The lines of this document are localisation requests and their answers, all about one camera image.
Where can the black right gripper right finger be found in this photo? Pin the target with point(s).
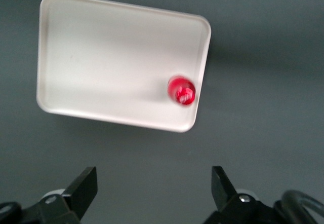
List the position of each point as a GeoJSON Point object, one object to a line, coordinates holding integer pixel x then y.
{"type": "Point", "coordinates": [227, 203]}

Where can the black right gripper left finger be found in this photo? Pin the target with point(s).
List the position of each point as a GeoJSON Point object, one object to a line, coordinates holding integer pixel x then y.
{"type": "Point", "coordinates": [78, 193]}

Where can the red coke bottle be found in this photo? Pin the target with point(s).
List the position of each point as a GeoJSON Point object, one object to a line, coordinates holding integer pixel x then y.
{"type": "Point", "coordinates": [181, 91]}

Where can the beige plastic tray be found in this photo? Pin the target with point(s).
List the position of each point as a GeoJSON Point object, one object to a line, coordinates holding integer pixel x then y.
{"type": "Point", "coordinates": [114, 61]}

